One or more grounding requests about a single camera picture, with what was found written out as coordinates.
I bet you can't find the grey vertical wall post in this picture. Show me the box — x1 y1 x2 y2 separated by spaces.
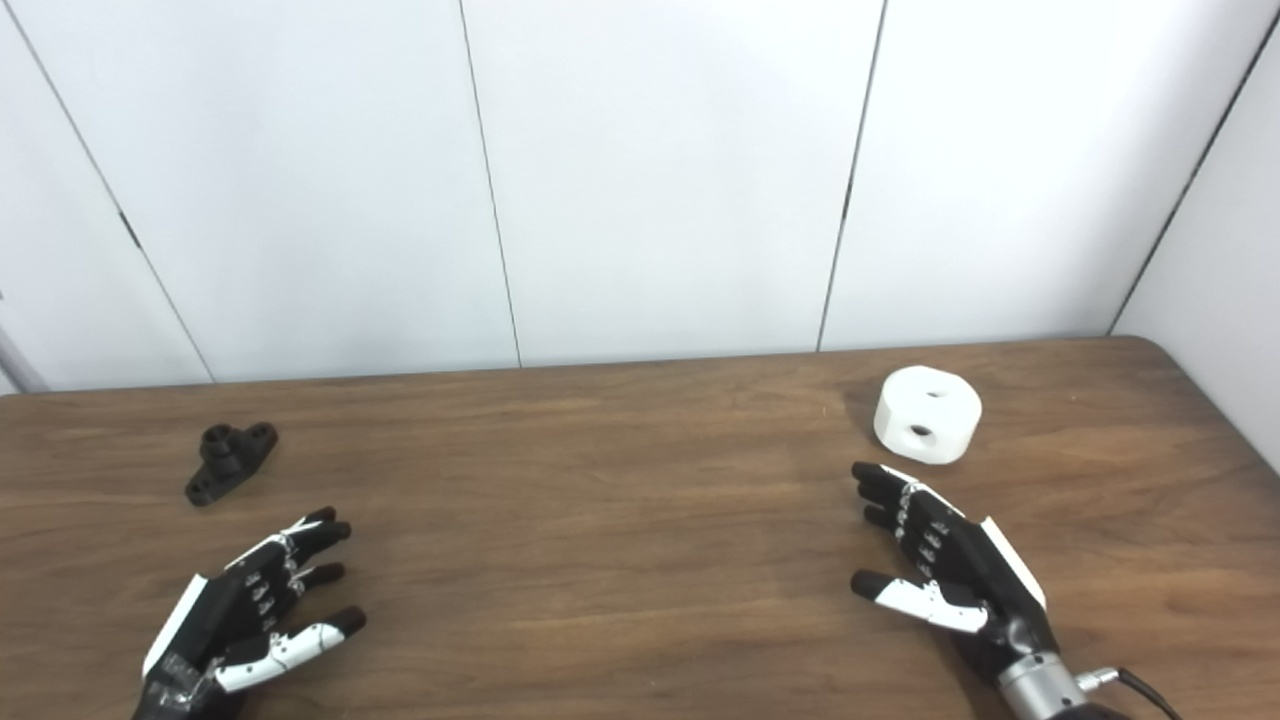
0 322 49 394

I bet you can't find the round white piece with holes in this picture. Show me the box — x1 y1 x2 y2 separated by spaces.
873 366 983 466

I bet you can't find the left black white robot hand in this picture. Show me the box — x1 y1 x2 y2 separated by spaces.
133 506 368 720

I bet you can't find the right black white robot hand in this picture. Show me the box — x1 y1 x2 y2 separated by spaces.
851 461 1061 691

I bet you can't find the black flanged holder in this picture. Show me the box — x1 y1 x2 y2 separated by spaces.
184 422 279 507

